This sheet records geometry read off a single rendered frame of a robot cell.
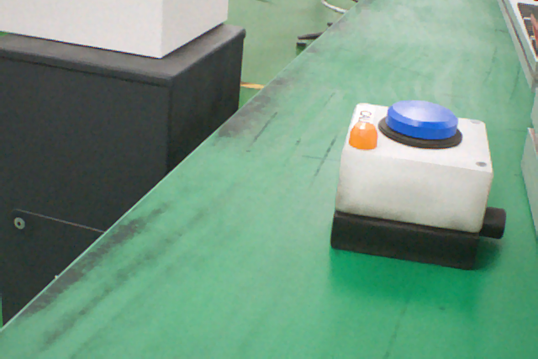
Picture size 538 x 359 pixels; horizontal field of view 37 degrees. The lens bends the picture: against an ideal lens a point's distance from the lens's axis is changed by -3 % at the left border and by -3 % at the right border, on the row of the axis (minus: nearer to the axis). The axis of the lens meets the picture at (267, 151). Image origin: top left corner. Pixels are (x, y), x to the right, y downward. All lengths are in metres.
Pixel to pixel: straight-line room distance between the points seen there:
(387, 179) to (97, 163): 0.40
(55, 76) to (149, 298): 0.41
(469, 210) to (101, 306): 0.19
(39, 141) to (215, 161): 0.30
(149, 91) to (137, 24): 0.07
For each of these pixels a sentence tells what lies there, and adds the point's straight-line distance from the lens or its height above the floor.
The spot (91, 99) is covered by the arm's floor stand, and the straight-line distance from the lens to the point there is 0.76.
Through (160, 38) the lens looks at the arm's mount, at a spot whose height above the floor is 0.80.
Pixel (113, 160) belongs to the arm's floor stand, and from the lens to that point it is 0.77.
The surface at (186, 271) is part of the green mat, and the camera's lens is 0.42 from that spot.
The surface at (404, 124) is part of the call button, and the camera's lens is 0.44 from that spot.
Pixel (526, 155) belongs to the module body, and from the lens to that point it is 0.58.
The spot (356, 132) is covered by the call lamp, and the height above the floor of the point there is 0.85.
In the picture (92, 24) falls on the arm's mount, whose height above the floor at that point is 0.80.
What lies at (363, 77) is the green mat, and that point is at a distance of 0.75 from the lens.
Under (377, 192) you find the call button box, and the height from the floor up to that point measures 0.82.
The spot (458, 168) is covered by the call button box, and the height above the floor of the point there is 0.84.
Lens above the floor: 1.00
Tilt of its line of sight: 23 degrees down
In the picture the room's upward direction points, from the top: 5 degrees clockwise
